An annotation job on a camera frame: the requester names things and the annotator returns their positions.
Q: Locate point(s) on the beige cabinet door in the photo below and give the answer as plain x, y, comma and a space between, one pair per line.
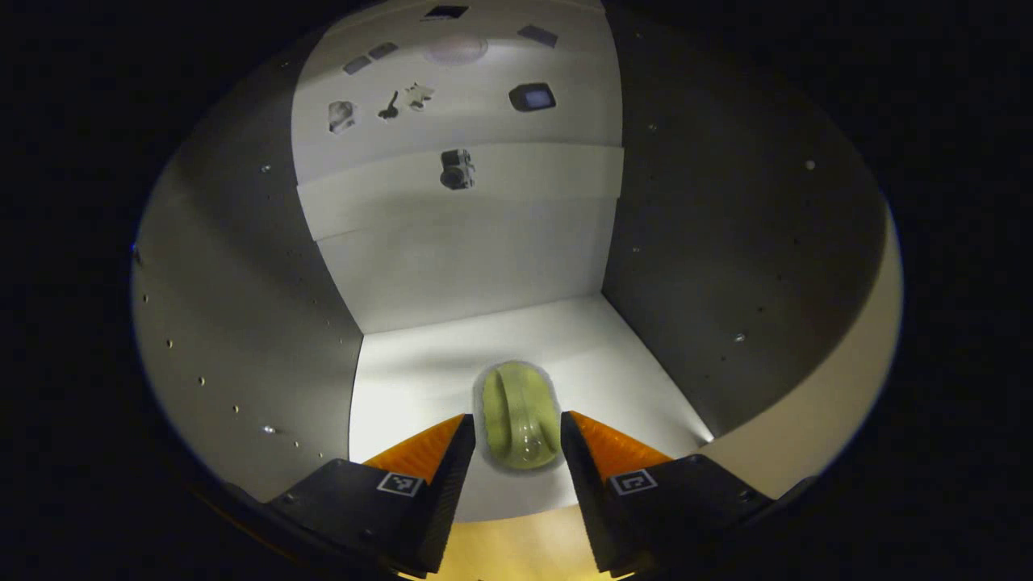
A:
847, 379

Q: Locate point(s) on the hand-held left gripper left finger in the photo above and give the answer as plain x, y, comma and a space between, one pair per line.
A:
436, 500

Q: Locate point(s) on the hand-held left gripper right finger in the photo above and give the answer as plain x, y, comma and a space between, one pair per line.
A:
597, 500

